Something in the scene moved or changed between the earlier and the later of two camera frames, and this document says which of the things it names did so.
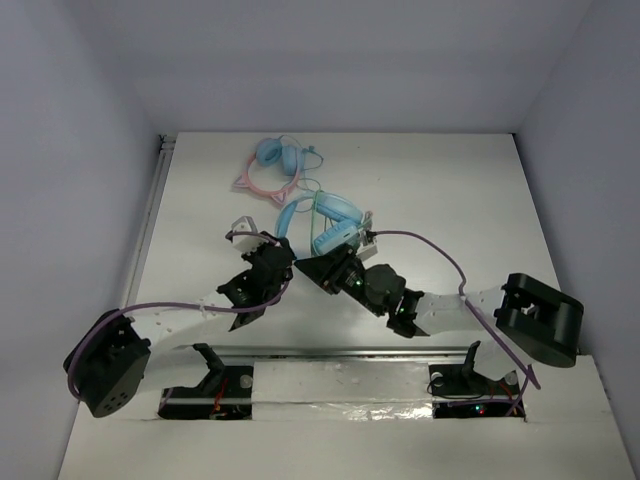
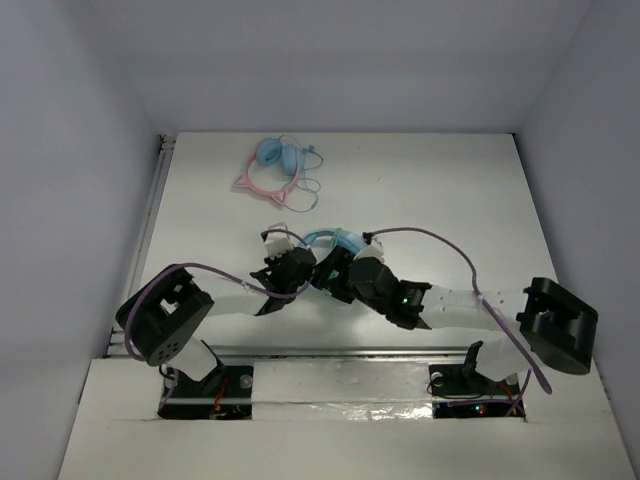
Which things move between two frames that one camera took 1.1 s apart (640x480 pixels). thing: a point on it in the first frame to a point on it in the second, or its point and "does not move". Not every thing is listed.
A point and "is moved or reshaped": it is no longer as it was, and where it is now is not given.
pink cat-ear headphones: [268, 152] does not move
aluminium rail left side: [154, 197] does not move
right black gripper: [328, 273] does not move
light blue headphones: [335, 240] is moved or reshaped
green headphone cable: [316, 197] to [347, 241]
